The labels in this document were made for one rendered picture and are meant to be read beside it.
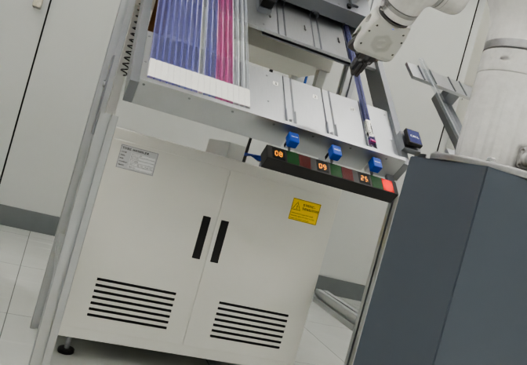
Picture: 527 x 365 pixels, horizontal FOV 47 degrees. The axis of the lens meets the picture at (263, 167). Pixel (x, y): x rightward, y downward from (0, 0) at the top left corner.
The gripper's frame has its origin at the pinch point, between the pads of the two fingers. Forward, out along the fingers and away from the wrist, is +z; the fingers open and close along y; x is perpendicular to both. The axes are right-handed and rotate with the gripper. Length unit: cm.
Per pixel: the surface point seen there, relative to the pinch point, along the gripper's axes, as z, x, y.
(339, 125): 14.4, -5.4, 2.6
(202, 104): 13.8, -13.2, -32.7
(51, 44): 141, 138, -74
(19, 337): 94, -36, -55
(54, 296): 47, -46, -52
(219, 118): 16.1, -13.3, -28.0
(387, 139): 14.4, -4.6, 16.7
